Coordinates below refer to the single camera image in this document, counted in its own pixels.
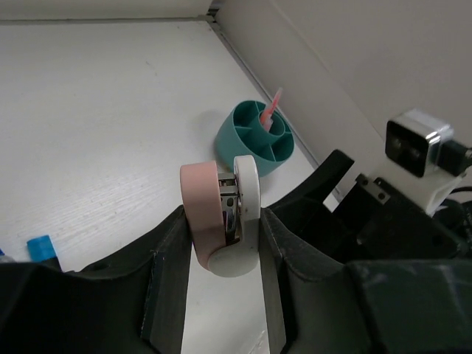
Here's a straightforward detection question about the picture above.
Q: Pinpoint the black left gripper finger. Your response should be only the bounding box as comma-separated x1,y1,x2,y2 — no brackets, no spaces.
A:
1,206,191,353

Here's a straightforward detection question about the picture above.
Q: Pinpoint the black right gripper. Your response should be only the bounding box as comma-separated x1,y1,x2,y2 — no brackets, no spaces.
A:
260,150,471,353

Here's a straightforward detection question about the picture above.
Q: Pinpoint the pink pen with clear cap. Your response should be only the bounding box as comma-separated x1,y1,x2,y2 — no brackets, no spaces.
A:
260,88,283,132

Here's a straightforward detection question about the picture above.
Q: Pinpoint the blue and black highlighter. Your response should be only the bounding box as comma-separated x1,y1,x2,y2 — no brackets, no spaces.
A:
27,235,62,271

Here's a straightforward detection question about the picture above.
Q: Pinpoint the teal round divided organizer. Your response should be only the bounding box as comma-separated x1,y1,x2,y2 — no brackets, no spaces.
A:
215,100,295,177

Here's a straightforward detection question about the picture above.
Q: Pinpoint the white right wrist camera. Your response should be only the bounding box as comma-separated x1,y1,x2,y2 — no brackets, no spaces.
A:
372,109,471,215

